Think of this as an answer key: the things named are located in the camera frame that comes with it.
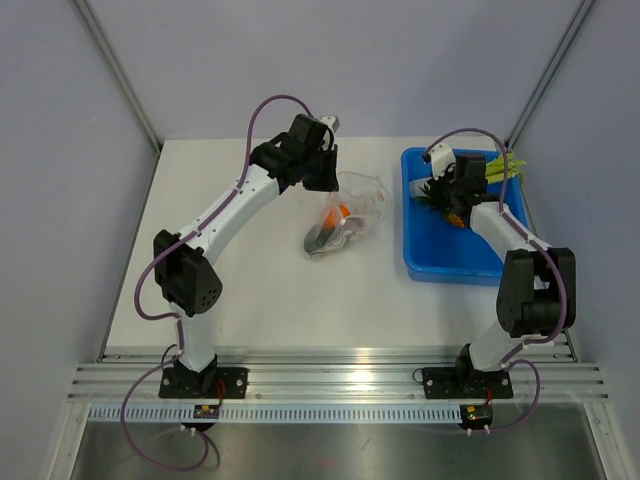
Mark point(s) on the aluminium frame post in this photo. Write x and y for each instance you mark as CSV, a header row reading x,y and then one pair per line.
x,y
96,32
559,54

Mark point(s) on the right aluminium frame post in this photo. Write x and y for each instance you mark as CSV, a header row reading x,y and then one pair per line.
x,y
559,54

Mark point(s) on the small circuit board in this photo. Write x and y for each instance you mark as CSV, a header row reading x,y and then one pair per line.
x,y
477,416
206,412

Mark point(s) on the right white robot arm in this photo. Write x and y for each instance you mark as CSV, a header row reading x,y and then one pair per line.
x,y
536,295

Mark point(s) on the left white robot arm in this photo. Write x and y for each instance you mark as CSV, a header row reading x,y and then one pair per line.
x,y
185,273

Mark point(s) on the white slotted cable duct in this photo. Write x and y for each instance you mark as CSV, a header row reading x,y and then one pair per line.
x,y
282,414

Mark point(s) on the dark green avocado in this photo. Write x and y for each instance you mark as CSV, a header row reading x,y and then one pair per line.
x,y
315,240

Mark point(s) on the clear zip top bag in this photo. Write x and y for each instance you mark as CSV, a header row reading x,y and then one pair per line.
x,y
365,196

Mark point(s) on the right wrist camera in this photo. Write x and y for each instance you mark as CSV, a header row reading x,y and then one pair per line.
x,y
440,157

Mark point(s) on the orange persimmon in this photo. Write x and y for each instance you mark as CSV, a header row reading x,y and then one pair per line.
x,y
335,214

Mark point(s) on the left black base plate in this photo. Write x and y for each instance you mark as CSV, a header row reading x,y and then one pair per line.
x,y
216,382

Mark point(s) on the aluminium mounting rail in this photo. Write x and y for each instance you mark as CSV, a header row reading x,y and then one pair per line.
x,y
342,375

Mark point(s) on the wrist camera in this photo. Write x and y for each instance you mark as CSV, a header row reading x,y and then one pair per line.
x,y
332,121
440,157

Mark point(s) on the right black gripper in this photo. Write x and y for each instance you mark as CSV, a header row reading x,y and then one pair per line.
x,y
451,170

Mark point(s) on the left small circuit board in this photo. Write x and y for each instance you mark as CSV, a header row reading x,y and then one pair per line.
x,y
206,412

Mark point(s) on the blue plastic bin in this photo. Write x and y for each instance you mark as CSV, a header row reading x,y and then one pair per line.
x,y
434,250

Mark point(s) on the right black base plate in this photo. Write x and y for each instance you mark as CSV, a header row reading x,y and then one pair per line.
x,y
449,383

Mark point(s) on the right small circuit board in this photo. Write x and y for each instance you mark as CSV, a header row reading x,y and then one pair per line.
x,y
477,416

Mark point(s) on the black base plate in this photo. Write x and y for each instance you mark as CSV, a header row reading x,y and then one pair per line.
x,y
216,382
449,383

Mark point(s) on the left aluminium frame post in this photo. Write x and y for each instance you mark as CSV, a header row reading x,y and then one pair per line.
x,y
96,32

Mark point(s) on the toy pineapple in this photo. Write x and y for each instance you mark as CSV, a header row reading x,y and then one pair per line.
x,y
435,200

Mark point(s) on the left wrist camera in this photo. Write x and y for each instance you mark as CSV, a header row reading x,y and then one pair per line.
x,y
332,121

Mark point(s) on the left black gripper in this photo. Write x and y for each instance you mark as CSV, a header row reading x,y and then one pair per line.
x,y
329,182

